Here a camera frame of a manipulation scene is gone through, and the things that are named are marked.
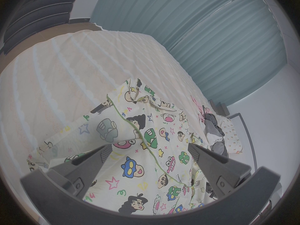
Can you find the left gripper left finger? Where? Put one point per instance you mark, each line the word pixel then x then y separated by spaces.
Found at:
pixel 77 172

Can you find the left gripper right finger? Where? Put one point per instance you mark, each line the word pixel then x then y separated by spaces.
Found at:
pixel 220 172

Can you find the white printed pyjama top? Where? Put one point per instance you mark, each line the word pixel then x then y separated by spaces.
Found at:
pixel 145 167

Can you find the pile of clothes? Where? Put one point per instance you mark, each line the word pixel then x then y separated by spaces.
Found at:
pixel 213 130

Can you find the bed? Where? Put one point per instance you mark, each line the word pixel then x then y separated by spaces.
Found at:
pixel 58 78

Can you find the black garment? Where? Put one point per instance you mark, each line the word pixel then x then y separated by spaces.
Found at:
pixel 225 152

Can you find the white printed pillow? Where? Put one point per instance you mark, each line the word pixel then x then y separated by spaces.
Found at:
pixel 232 132

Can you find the grey bedside table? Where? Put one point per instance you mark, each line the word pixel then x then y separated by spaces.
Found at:
pixel 219 106

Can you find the pink garment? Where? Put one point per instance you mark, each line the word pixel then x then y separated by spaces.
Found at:
pixel 198 109

